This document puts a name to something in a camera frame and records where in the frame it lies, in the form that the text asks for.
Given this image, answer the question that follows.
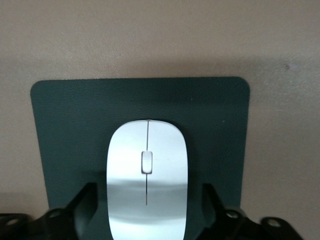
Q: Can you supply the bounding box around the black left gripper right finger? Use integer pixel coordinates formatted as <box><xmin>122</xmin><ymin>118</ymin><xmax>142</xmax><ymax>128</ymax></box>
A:
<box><xmin>192</xmin><ymin>182</ymin><xmax>303</xmax><ymax>240</ymax></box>

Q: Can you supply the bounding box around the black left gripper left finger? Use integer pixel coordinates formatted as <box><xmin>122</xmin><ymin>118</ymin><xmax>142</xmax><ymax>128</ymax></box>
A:
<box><xmin>0</xmin><ymin>182</ymin><xmax>100</xmax><ymax>240</ymax></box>

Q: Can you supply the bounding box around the white wireless mouse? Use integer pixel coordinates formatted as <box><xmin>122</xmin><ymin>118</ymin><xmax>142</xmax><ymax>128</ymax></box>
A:
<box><xmin>105</xmin><ymin>118</ymin><xmax>189</xmax><ymax>240</ymax></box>

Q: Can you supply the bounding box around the dark rectangular mouse pad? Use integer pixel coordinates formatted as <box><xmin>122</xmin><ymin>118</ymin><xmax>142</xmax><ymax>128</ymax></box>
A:
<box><xmin>29</xmin><ymin>76</ymin><xmax>251</xmax><ymax>240</ymax></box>

